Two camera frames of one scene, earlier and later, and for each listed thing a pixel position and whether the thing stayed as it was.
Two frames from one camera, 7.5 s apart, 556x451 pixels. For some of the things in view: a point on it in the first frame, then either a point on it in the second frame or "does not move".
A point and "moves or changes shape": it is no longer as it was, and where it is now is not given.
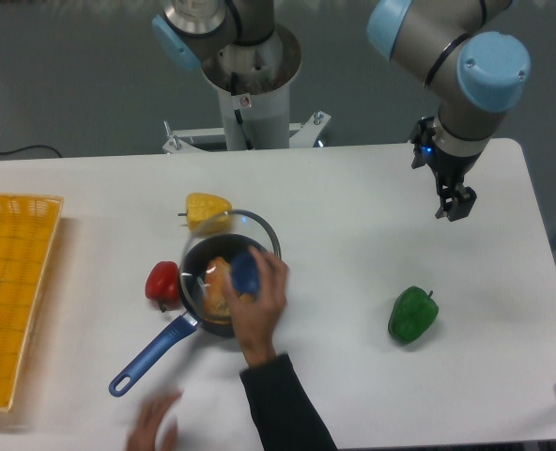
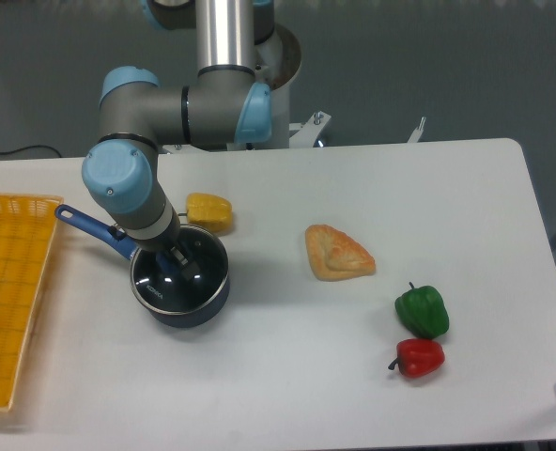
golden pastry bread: x=218 y=303 → x=333 y=255
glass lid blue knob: x=224 y=246 → x=169 y=292
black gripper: x=450 y=170 → x=190 y=269
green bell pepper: x=411 y=314 moves or changes shape
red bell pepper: x=162 y=285 → x=419 y=357
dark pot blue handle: x=205 y=272 → x=117 y=240
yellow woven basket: x=15 y=240 does not move
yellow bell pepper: x=207 y=214 does not move
